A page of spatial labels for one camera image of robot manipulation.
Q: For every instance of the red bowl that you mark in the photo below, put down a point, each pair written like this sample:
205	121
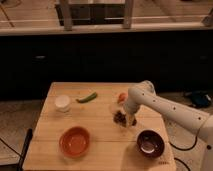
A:
74	142

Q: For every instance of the right wooden post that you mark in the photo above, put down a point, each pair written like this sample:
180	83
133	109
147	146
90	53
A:
128	11

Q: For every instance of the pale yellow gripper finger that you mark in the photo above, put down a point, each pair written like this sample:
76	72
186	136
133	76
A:
131	120

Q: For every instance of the orange fruit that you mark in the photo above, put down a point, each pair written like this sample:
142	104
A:
122	97

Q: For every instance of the green pepper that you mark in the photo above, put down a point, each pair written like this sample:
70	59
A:
88	98

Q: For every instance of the dark blue object on floor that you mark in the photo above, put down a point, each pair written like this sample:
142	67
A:
199	99

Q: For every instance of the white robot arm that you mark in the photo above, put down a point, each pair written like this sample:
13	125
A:
195	121

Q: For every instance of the left wooden post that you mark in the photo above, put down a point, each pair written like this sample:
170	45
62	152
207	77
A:
64	5

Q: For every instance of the wooden post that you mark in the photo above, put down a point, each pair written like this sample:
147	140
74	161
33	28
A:
128	11
64	5

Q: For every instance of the dark purple bowl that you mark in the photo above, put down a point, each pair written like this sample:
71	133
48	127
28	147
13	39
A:
150	144

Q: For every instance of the white cup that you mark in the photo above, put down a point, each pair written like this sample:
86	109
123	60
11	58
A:
62	103

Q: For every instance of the dark grape bunch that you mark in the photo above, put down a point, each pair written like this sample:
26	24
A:
121	119

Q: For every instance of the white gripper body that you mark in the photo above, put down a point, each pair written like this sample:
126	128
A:
130	107

